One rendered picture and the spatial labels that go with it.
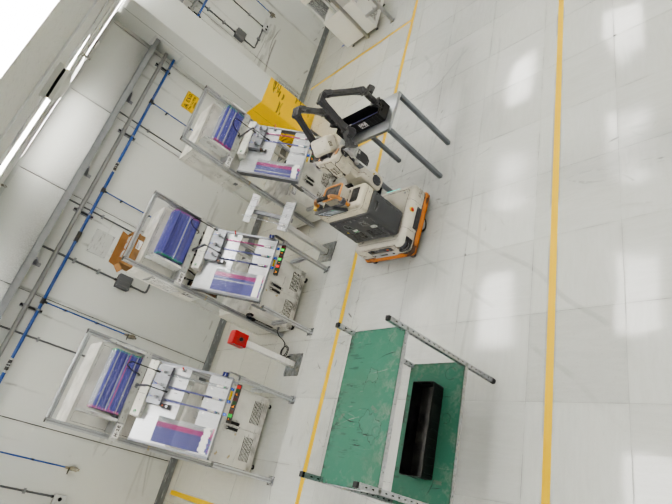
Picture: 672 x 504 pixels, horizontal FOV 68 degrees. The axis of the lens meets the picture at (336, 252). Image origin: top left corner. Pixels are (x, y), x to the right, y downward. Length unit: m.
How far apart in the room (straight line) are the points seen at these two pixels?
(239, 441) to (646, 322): 3.55
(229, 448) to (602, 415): 3.22
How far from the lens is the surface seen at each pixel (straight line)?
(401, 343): 2.88
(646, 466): 3.15
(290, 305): 5.47
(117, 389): 4.73
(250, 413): 5.15
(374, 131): 4.68
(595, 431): 3.26
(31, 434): 6.13
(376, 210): 4.28
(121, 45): 7.57
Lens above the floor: 2.95
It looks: 32 degrees down
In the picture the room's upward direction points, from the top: 57 degrees counter-clockwise
